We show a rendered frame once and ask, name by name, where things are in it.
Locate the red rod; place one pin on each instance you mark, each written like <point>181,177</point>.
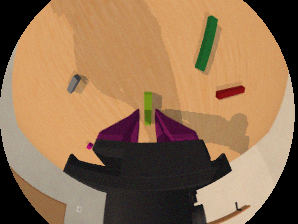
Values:
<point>230,92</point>

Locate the grey rod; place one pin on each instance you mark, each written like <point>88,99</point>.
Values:
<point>73,83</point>

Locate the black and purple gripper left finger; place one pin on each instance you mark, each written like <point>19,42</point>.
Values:
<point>122,130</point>

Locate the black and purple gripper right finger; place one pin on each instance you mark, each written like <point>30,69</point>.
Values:
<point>169,130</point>

